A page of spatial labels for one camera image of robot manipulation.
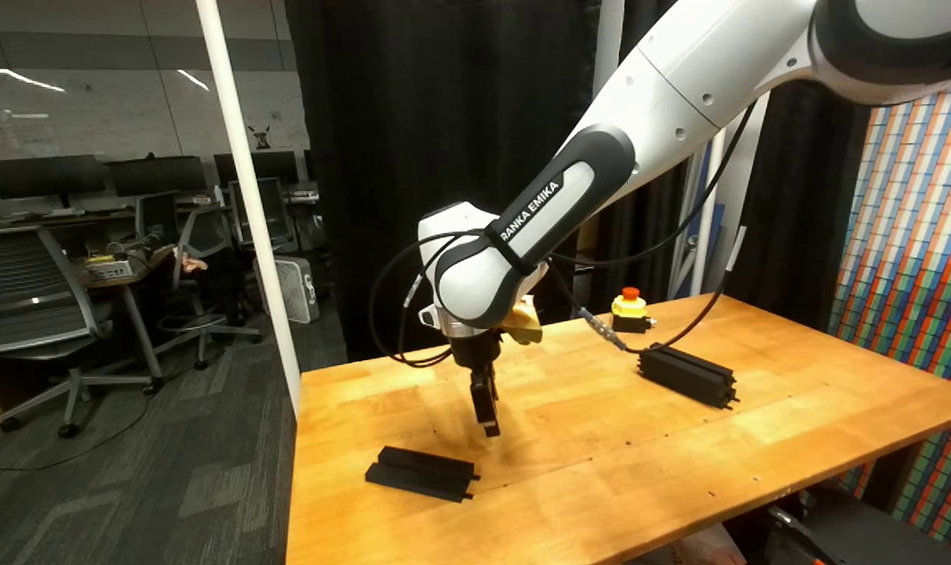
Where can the long black track piece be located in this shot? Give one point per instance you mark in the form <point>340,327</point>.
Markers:
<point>689,375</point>

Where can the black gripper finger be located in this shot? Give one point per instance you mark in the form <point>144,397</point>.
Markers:
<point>484,407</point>

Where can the white vertical pole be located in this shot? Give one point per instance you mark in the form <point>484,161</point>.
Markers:
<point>249,188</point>

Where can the black curtain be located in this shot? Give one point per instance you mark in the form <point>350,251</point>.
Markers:
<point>415,104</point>

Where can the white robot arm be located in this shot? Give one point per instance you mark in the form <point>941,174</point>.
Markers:
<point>681,83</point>

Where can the wooden table black legs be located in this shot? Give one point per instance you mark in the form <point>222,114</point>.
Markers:
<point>590,458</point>

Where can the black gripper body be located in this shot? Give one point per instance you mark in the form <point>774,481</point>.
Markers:
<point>478,356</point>

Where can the grey office chair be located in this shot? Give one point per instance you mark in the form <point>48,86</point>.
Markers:
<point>48,317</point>

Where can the far short black track piece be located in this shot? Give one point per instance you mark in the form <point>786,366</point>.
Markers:
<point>423,473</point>

